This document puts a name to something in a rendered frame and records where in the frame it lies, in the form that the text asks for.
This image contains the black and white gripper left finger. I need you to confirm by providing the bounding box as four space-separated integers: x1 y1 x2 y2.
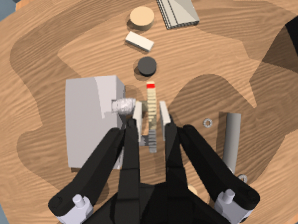
48 102 142 224

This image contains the grey metal rod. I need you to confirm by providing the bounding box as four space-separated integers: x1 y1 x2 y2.
222 113 241 174

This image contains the beige round disc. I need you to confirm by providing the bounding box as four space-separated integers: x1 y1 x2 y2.
130 6 154 31

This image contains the dark grey cylinder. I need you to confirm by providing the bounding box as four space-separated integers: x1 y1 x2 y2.
138 56 157 77

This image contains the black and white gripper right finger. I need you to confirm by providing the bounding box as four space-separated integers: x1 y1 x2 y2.
160 101 260 224

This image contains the cream flat round disc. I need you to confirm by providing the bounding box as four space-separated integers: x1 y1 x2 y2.
188 183 197 195

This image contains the beige gear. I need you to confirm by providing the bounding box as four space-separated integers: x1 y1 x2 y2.
133 81 157 130

